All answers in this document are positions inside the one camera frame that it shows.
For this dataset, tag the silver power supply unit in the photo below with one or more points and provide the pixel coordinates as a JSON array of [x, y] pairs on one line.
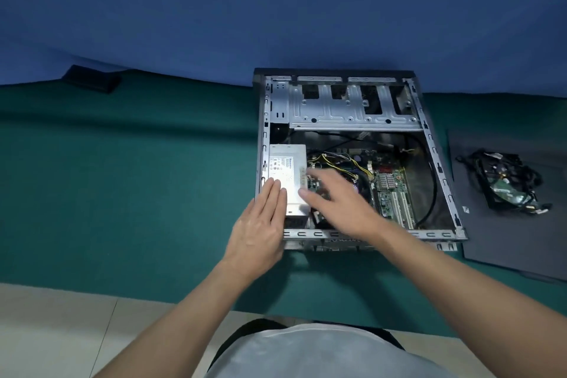
[[288, 165]]

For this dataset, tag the person's black shorts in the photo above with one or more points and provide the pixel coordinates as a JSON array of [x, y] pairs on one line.
[[239, 333]]

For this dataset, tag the person's left forearm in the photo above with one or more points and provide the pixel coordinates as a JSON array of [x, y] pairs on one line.
[[177, 324]]

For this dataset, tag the black flat base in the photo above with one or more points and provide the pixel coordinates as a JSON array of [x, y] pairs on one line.
[[91, 78]]

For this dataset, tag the person's left hand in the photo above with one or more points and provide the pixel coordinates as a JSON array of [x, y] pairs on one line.
[[259, 236]]

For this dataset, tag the black side panel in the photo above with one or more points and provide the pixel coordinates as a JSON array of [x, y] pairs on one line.
[[509, 240]]

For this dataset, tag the person's right hand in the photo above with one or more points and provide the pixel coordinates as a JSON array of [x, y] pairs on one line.
[[345, 209]]

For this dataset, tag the person's white shirt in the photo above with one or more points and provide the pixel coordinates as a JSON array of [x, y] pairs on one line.
[[328, 355]]

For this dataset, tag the desktop computer case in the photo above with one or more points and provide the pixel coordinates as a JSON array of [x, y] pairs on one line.
[[436, 156]]

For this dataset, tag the green motherboard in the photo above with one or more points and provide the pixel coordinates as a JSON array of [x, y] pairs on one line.
[[392, 196]]

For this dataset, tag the silver metal drive cage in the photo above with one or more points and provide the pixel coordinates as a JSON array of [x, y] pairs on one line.
[[345, 116]]

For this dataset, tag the blue cloth curtain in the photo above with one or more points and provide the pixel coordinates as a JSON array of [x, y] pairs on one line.
[[266, 1]]

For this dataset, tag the person's right forearm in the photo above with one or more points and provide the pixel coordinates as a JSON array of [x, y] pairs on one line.
[[478, 302]]

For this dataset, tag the green floor mat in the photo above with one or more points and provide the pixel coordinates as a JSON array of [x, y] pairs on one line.
[[133, 191]]

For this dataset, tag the hard drive with cables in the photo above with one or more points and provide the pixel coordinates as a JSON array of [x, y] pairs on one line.
[[505, 189]]

